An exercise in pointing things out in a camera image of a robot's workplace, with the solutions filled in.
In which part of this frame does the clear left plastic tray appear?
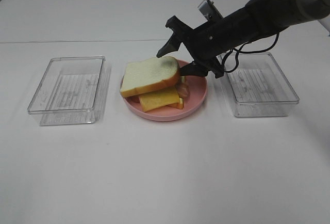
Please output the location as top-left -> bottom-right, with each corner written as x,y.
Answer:
27,56 -> 107,126

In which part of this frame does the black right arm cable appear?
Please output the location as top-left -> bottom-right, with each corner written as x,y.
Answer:
220,31 -> 281,74

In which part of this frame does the clear plastic tray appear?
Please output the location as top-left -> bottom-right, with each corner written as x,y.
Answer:
221,52 -> 300,118
27,56 -> 107,126

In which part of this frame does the pink bacon strip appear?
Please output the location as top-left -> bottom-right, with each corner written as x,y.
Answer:
129,83 -> 190,103

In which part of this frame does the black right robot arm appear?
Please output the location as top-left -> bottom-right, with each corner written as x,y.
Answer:
156,0 -> 329,78

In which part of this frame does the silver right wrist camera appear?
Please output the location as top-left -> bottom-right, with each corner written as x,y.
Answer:
197,0 -> 223,22

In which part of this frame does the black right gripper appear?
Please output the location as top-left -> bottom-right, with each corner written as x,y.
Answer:
156,16 -> 240,78

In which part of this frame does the bread slice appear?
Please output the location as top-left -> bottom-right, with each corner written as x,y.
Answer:
120,56 -> 180,98
168,98 -> 184,109

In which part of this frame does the clear right plastic tray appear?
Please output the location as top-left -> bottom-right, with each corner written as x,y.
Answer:
221,52 -> 300,118

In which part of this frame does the yellow cheese slice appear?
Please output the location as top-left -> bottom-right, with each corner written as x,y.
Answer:
139,86 -> 180,112

